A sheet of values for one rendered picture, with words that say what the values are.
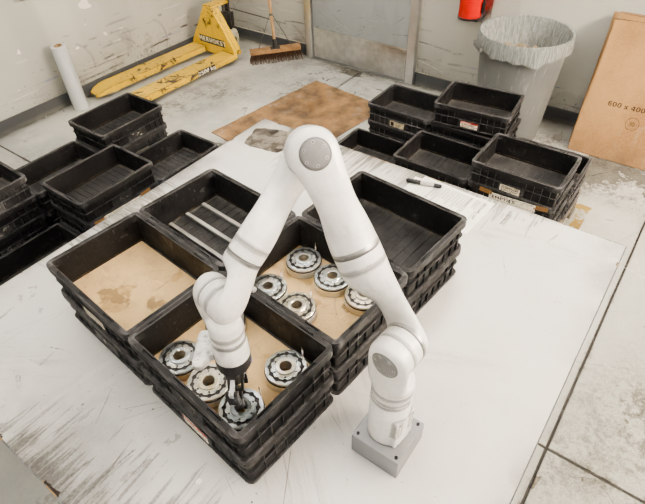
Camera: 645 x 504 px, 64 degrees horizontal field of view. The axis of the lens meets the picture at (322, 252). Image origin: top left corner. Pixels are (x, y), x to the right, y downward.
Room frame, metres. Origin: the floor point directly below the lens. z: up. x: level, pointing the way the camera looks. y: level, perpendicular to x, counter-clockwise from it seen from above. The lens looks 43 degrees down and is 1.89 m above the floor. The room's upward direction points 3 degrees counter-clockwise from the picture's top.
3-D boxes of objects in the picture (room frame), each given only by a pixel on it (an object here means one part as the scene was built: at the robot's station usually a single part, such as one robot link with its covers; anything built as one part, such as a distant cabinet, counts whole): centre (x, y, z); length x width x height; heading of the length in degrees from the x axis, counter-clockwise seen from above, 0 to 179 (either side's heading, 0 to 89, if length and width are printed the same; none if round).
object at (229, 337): (0.65, 0.20, 1.15); 0.09 x 0.07 x 0.15; 38
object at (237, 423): (0.61, 0.20, 0.86); 0.10 x 0.10 x 0.01
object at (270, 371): (0.72, 0.10, 0.86); 0.10 x 0.10 x 0.01
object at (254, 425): (0.74, 0.23, 0.92); 0.40 x 0.30 x 0.02; 47
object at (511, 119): (2.51, -0.86, 0.37); 0.42 x 0.34 x 0.46; 52
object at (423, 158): (2.19, -0.62, 0.31); 0.40 x 0.30 x 0.34; 52
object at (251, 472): (0.74, 0.23, 0.76); 0.40 x 0.30 x 0.12; 47
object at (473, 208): (1.52, -0.46, 0.70); 0.33 x 0.23 x 0.01; 52
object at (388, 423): (0.60, -0.13, 0.85); 0.09 x 0.09 x 0.17; 44
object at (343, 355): (0.96, 0.02, 0.87); 0.40 x 0.30 x 0.11; 47
